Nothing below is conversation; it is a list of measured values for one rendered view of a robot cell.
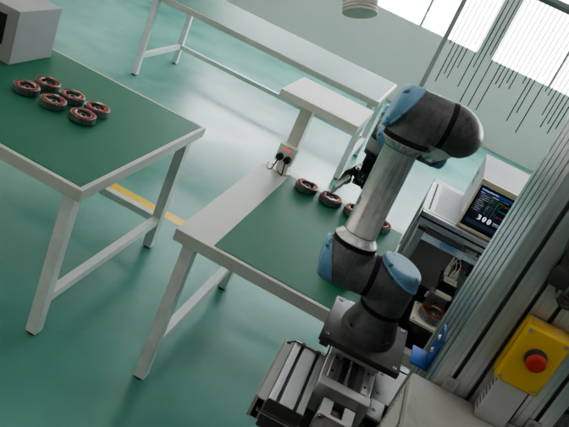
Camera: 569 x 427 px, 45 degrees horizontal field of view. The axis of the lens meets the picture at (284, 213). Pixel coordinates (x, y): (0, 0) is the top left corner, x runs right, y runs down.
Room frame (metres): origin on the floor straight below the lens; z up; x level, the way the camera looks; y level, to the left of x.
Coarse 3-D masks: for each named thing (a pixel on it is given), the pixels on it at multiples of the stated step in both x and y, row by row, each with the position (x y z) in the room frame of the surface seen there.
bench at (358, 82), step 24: (168, 0) 5.54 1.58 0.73; (192, 0) 5.83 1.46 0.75; (216, 0) 6.25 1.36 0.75; (216, 24) 5.48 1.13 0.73; (240, 24) 5.76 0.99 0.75; (264, 24) 6.17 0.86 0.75; (144, 48) 5.60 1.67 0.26; (168, 48) 6.11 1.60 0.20; (264, 48) 5.41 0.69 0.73; (288, 48) 5.66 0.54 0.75; (312, 48) 6.07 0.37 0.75; (312, 72) 5.35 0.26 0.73; (336, 72) 5.59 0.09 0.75; (360, 72) 5.98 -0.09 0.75; (360, 96) 5.29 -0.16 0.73; (384, 96) 5.54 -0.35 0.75; (360, 144) 5.84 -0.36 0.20
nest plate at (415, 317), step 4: (416, 304) 2.34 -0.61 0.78; (420, 304) 2.35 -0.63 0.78; (412, 308) 2.30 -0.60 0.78; (416, 308) 2.30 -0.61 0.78; (412, 312) 2.27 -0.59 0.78; (416, 312) 2.28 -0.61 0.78; (412, 316) 2.24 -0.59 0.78; (416, 316) 2.25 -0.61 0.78; (420, 316) 2.26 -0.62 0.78; (412, 320) 2.22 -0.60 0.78; (416, 320) 2.22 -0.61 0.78; (420, 320) 2.23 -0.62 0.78; (420, 324) 2.21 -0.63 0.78; (424, 324) 2.21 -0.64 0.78; (428, 324) 2.23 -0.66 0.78; (424, 328) 2.21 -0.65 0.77; (428, 328) 2.21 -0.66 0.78; (432, 328) 2.22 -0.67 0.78; (432, 332) 2.21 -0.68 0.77
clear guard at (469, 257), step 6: (468, 252) 2.34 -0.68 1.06; (474, 252) 2.36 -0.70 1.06; (480, 252) 2.39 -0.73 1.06; (462, 258) 2.27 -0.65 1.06; (468, 258) 2.29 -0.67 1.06; (474, 258) 2.31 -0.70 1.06; (462, 264) 2.21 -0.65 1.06; (468, 264) 2.23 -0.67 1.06; (474, 264) 2.26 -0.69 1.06; (462, 270) 2.18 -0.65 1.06; (468, 270) 2.19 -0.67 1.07; (456, 276) 2.16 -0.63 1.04; (462, 276) 2.16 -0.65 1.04; (456, 282) 2.14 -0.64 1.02; (462, 282) 2.15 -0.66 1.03; (456, 288) 2.13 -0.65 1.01
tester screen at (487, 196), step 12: (480, 192) 2.42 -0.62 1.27; (492, 192) 2.41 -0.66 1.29; (480, 204) 2.42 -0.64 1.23; (492, 204) 2.41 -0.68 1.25; (504, 204) 2.41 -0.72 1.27; (468, 216) 2.42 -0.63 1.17; (492, 216) 2.41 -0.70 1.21; (504, 216) 2.40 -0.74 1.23; (480, 228) 2.41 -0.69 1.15; (492, 228) 2.40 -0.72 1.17
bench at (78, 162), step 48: (0, 96) 2.56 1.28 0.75; (96, 96) 2.99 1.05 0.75; (144, 96) 3.27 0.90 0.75; (0, 144) 2.19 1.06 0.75; (48, 144) 2.35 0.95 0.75; (96, 144) 2.52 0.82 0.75; (144, 144) 2.72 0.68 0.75; (96, 192) 2.24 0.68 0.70; (144, 240) 3.14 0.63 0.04; (48, 288) 2.17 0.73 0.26
